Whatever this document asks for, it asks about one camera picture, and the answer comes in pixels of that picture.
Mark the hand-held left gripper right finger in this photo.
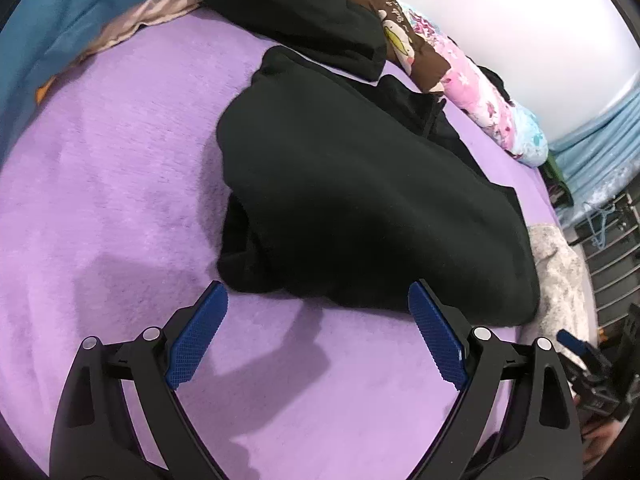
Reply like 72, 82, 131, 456
407, 279, 583, 480

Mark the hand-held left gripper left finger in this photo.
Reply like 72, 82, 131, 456
50, 280, 231, 480

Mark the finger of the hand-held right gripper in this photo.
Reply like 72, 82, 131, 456
556, 330, 603, 376

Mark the grey furry garment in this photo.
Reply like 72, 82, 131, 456
527, 222, 593, 356

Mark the large black fleece garment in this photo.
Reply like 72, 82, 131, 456
215, 45, 542, 328

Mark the blue clothes hanger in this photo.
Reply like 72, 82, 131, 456
582, 200, 619, 249

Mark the person's right hand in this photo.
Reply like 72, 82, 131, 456
580, 395, 627, 467

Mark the black drying rack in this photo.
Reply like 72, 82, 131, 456
570, 190, 640, 351

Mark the green cloth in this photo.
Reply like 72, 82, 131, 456
540, 152, 573, 206

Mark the purple fleece blanket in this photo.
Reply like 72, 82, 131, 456
0, 5, 601, 480

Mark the light blue curtain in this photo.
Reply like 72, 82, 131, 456
547, 75, 640, 226

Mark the pink floral pillow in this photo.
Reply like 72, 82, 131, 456
297, 0, 549, 167

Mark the beige cloth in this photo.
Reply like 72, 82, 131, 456
75, 0, 206, 61

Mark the brown cartoon print cloth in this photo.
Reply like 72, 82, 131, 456
346, 0, 447, 95

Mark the blue quilt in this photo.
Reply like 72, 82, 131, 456
0, 0, 201, 126

